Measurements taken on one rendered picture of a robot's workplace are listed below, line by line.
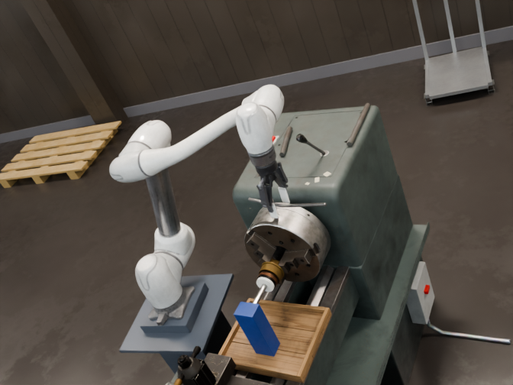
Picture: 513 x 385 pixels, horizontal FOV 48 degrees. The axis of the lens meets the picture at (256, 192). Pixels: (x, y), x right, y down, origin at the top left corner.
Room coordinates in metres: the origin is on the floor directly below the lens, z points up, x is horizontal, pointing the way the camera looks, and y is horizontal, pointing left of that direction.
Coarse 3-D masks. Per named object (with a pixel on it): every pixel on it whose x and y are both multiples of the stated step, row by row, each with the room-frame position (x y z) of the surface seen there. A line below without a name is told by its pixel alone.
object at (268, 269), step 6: (264, 264) 1.65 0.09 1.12; (270, 264) 1.63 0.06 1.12; (276, 264) 1.62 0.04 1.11; (264, 270) 1.62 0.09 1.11; (270, 270) 1.60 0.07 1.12; (276, 270) 1.60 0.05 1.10; (282, 270) 1.61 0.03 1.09; (258, 276) 1.62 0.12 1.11; (264, 276) 1.59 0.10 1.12; (270, 276) 1.59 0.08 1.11; (276, 276) 1.59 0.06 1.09; (282, 276) 1.62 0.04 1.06; (276, 282) 1.58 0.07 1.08
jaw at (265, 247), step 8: (248, 232) 1.78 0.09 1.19; (248, 240) 1.74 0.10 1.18; (256, 240) 1.72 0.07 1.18; (264, 240) 1.73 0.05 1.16; (256, 248) 1.71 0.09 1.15; (264, 248) 1.70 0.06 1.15; (272, 248) 1.70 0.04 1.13; (256, 256) 1.70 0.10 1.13; (264, 256) 1.67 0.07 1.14; (272, 256) 1.67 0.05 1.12
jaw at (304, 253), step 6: (288, 252) 1.67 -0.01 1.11; (294, 252) 1.65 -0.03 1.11; (300, 252) 1.63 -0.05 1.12; (306, 252) 1.61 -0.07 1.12; (312, 252) 1.61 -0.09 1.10; (318, 252) 1.62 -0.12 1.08; (282, 258) 1.65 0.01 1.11; (288, 258) 1.63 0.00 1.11; (294, 258) 1.61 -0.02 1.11; (300, 258) 1.60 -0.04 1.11; (306, 258) 1.59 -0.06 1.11; (282, 264) 1.62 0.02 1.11; (288, 264) 1.62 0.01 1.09; (294, 264) 1.60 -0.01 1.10; (288, 270) 1.61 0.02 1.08
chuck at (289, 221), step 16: (256, 224) 1.75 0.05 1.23; (272, 224) 1.70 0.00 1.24; (288, 224) 1.68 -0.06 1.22; (304, 224) 1.68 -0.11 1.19; (272, 240) 1.71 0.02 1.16; (288, 240) 1.67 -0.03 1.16; (304, 240) 1.62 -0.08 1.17; (320, 240) 1.65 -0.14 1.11; (320, 256) 1.61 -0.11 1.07; (304, 272) 1.66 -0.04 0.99
